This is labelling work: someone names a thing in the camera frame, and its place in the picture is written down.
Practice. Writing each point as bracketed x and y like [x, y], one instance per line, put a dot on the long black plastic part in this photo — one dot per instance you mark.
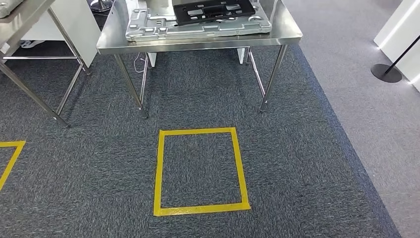
[213, 11]

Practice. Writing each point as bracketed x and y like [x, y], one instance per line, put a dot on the steel stanchion post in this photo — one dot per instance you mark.
[100, 5]

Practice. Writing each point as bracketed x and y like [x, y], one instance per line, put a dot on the steel side table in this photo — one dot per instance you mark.
[19, 19]

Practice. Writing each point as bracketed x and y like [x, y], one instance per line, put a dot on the steel workbench table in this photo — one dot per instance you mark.
[197, 41]

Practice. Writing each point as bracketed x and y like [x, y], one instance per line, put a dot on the white cabinet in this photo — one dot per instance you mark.
[78, 29]

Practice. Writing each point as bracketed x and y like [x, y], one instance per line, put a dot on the black stanchion post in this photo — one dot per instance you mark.
[386, 73]

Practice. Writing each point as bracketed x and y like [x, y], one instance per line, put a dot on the white display board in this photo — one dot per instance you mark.
[400, 36]

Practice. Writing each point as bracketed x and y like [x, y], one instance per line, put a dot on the stamped grey metal panel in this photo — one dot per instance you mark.
[197, 29]

